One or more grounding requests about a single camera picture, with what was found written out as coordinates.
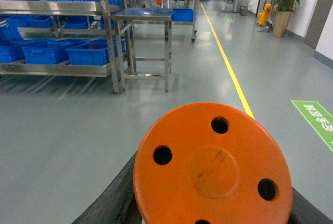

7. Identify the orange round cap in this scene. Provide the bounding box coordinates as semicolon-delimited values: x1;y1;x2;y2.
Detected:
133;102;292;223

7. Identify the potted plant in tan pot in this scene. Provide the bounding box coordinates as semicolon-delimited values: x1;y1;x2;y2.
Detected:
272;0;300;38

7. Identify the yellow mop bucket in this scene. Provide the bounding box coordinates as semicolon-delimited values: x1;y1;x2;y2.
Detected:
258;4;272;27

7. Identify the small steel table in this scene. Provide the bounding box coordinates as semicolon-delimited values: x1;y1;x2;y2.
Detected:
112;8;173;93

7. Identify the blue bin middle lower shelf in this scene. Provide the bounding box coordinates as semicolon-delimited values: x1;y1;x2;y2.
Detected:
22;39;86;65

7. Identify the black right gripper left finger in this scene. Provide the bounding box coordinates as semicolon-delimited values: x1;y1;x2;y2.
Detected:
74;154;142;223

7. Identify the steel flow rack shelf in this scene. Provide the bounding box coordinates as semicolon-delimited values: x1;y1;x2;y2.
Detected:
1;0;126;93

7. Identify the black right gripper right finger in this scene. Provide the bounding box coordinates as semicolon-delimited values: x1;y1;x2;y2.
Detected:
287;188;332;224

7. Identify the blue bin with red parts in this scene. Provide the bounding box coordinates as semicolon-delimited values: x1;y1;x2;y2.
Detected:
66;39;110;66

